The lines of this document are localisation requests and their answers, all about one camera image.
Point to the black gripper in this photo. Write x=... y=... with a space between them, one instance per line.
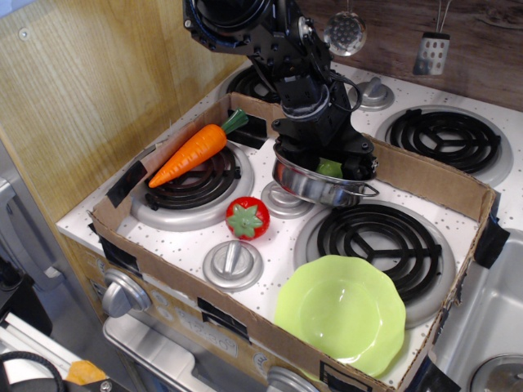
x=329 y=135

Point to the green toy broccoli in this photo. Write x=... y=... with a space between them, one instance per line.
x=330 y=168

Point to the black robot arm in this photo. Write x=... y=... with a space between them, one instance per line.
x=294 y=63

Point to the small steel pan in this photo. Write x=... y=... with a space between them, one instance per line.
x=313 y=187

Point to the silver middle stove knob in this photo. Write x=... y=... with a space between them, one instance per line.
x=282 y=204

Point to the silver stove knob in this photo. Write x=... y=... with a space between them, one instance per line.
x=233 y=266
x=282 y=204
x=375 y=95

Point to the silver back stove knob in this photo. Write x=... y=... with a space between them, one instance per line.
x=375 y=95

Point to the front right black burner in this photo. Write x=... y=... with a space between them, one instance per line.
x=401 y=243

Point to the red toy tomato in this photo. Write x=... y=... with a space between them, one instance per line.
x=247 y=218

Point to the orange toy carrot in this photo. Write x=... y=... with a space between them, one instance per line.
x=203 y=145

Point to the hanging silver strainer ladle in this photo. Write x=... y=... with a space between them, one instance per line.
x=345 y=32

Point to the silver front stove knob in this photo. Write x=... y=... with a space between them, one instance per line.
x=233 y=266

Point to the light green plastic plate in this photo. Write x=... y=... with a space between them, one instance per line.
x=347 y=309

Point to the hanging silver spatula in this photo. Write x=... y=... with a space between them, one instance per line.
x=433 y=47

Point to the brown cardboard fence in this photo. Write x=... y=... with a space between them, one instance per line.
x=248 y=316

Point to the silver oven dial right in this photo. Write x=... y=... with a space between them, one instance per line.
x=283 y=380

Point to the silver oven dial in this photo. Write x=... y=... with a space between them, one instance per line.
x=283 y=380
x=123 y=295

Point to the steel sink basin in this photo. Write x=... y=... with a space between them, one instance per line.
x=480 y=346

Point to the silver oven dial left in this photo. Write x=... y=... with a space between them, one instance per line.
x=123 y=295

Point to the orange object bottom left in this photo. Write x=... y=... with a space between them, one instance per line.
x=84 y=372

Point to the silver oven door handle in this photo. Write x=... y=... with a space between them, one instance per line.
x=168 y=365

